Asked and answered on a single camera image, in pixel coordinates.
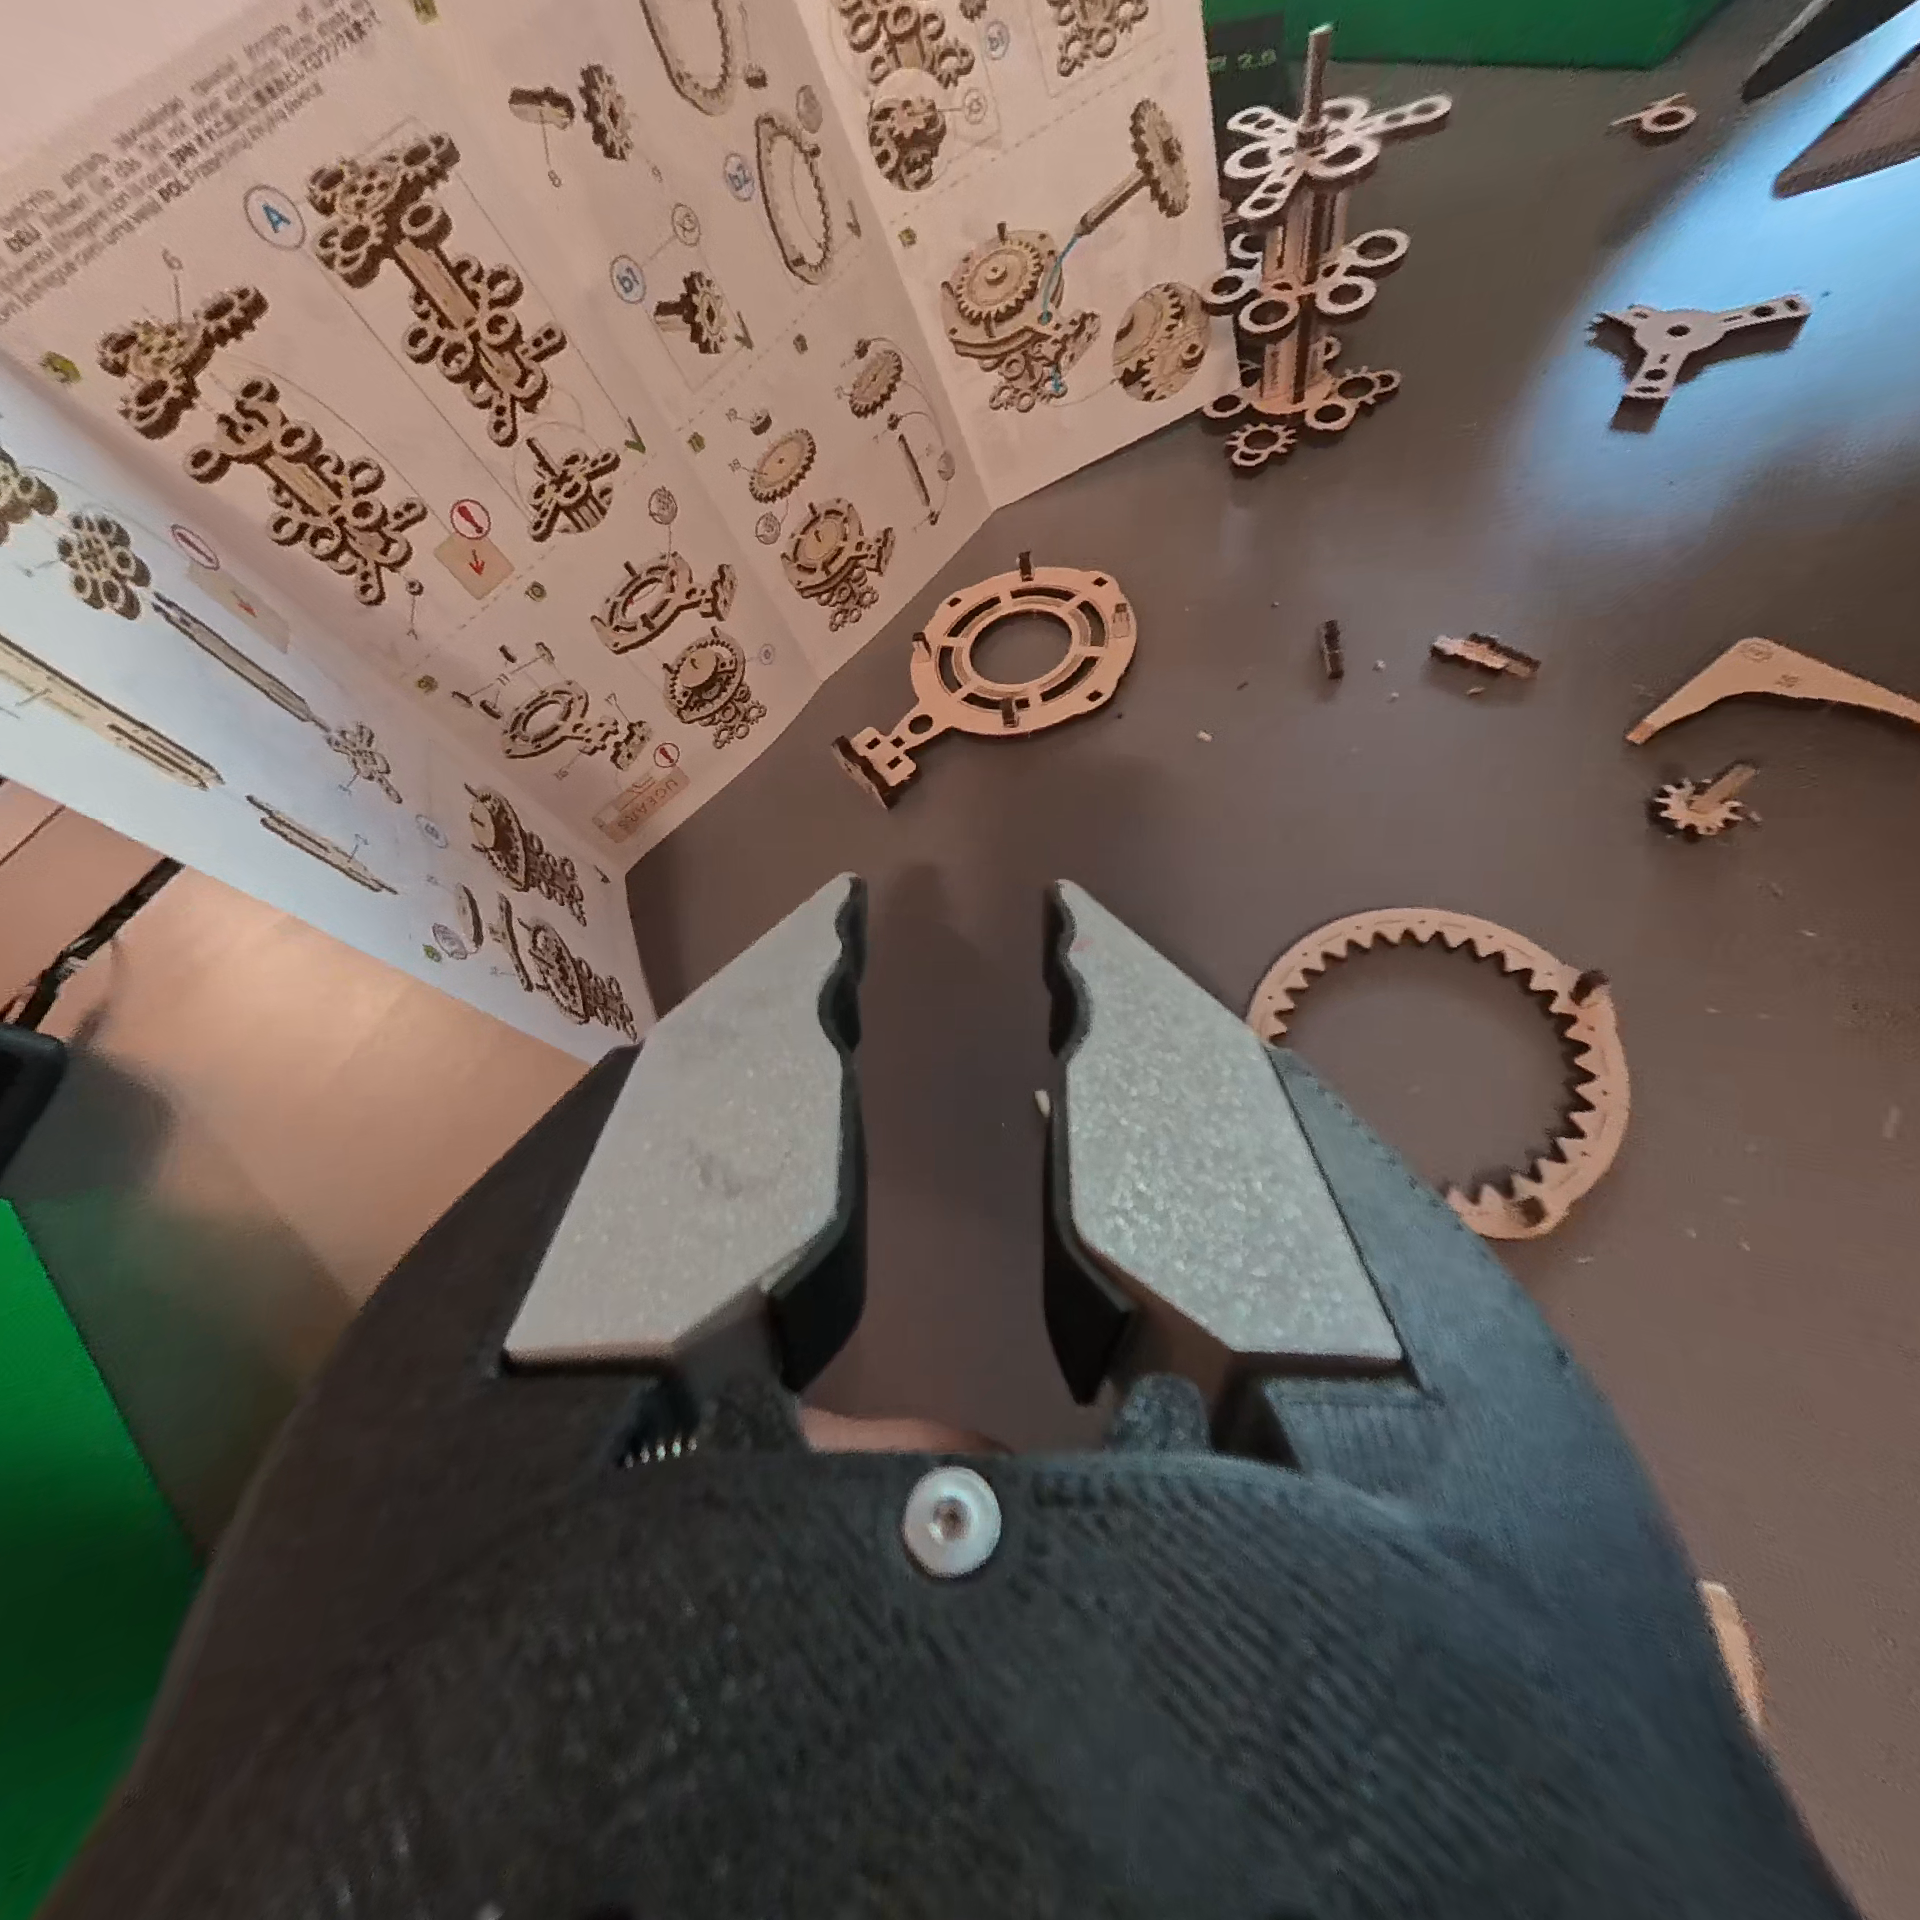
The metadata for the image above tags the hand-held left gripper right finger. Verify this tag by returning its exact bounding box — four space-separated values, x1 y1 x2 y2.
1042 879 1410 1411

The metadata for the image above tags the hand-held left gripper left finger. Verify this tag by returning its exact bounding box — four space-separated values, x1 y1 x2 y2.
498 874 873 1395

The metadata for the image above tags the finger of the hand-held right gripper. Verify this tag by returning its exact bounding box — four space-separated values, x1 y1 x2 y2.
1740 0 1900 104
1774 55 1920 200

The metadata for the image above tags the wooden ring-petal tower assembly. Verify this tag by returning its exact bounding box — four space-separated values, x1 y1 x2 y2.
1201 31 1458 474

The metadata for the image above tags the three-armed wooden piece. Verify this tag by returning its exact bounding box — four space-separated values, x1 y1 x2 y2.
1593 292 1814 438

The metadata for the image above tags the green plastic bin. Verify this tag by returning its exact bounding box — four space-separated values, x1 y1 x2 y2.
1201 0 1729 75

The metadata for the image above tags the small wooden gear with shaft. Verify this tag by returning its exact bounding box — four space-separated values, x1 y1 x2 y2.
1647 763 1765 843

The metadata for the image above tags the folded white instruction leaflet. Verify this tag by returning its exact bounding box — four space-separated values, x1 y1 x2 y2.
0 0 1244 1070

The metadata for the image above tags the wooden internal gear ring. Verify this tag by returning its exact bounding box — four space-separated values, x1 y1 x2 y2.
1244 907 1630 1244

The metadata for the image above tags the wooden ring base plate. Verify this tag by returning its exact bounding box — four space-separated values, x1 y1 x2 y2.
837 552 1142 813

